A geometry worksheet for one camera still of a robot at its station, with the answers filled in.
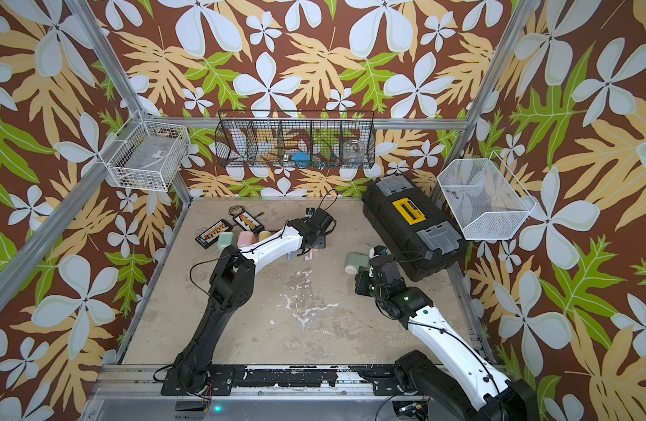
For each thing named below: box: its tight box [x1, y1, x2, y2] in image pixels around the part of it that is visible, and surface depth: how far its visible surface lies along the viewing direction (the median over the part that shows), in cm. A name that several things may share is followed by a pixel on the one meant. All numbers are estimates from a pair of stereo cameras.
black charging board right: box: [232, 209, 266, 234], surface depth 113 cm
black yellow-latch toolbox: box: [362, 174, 467, 282], surface depth 93 cm
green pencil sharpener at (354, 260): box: [344, 251, 370, 276], surface depth 96 cm
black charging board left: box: [194, 218, 234, 250], surface depth 107 cm
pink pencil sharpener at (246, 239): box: [236, 230, 257, 249], surface depth 100 cm
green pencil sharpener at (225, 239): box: [216, 231, 237, 255], surface depth 100 cm
